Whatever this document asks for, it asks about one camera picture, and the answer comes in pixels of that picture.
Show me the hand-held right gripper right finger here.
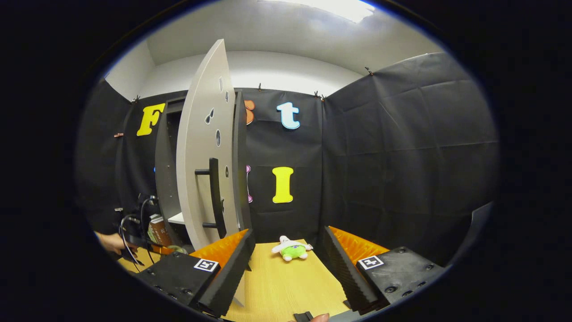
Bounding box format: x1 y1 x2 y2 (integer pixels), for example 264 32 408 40
322 226 447 314

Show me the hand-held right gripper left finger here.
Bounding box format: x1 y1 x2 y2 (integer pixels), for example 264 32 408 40
134 229 256 318

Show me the dark grey cabinet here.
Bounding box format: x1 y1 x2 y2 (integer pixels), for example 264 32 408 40
154 89 253 253

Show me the black door handle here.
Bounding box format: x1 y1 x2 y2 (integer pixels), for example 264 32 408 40
194 157 227 240

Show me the cream cabinet door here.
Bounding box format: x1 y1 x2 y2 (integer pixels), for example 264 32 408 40
176 39 247 308

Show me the green white plush toy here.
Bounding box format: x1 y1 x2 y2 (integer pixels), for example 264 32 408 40
271 236 313 262

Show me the black backdrop cloth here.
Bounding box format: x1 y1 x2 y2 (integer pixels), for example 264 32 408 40
75 51 500 269

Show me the black cable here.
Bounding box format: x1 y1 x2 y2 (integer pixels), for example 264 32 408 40
118 195 159 267

